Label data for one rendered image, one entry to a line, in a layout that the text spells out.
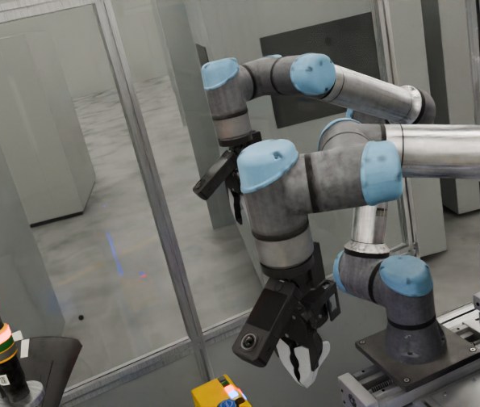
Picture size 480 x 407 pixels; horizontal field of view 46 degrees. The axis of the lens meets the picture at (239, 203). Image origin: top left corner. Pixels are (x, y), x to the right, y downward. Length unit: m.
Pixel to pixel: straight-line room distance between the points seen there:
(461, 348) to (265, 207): 0.93
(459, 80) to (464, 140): 3.65
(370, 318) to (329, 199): 1.47
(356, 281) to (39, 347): 0.78
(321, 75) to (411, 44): 2.67
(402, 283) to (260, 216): 0.73
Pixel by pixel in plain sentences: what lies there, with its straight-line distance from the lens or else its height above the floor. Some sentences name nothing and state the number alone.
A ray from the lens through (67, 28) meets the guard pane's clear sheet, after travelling 1.55.
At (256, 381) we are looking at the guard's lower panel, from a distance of 1.98.
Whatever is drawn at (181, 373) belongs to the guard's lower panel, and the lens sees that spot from 1.85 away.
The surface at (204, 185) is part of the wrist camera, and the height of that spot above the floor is 1.61.
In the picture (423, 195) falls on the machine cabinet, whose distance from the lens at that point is 3.96.
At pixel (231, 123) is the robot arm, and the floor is 1.71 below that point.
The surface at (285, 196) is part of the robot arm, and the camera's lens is 0.67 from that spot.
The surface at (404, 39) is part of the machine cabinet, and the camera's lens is 3.71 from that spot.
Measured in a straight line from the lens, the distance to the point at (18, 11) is 1.53.
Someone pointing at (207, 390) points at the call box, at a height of 1.07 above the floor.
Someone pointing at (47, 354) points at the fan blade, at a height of 1.43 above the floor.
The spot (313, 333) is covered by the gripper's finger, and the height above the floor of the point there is 1.51.
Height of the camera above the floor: 1.93
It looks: 19 degrees down
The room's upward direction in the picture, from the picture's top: 13 degrees counter-clockwise
